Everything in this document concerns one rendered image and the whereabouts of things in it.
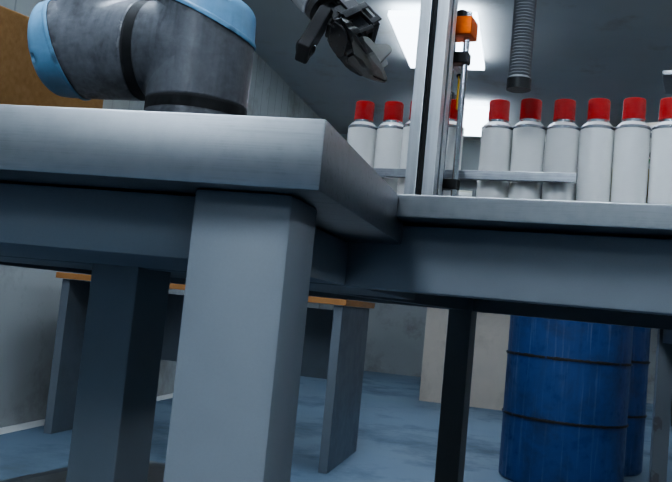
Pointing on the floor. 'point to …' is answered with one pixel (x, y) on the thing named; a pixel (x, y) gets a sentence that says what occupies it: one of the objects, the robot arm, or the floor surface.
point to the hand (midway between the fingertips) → (378, 77)
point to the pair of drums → (574, 401)
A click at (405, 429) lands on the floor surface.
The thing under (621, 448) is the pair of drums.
